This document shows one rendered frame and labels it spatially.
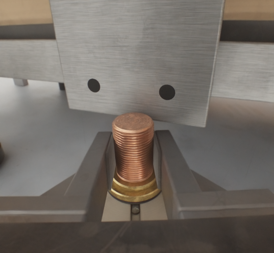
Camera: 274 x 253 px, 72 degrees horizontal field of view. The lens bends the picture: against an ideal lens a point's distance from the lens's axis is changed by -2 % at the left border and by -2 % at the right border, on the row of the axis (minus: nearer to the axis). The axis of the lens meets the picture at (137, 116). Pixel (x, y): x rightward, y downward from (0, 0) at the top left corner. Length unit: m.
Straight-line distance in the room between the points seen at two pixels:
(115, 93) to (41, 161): 0.21
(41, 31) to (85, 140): 0.18
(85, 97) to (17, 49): 0.14
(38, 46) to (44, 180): 0.17
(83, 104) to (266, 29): 0.19
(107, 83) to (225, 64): 0.10
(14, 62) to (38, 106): 0.25
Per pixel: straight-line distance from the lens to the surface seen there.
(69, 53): 0.17
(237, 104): 0.52
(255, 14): 0.23
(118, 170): 0.16
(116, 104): 0.16
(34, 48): 0.27
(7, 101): 0.62
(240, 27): 0.23
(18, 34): 0.35
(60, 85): 0.63
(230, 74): 0.19
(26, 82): 0.75
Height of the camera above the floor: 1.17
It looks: 27 degrees up
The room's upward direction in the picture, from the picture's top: 179 degrees clockwise
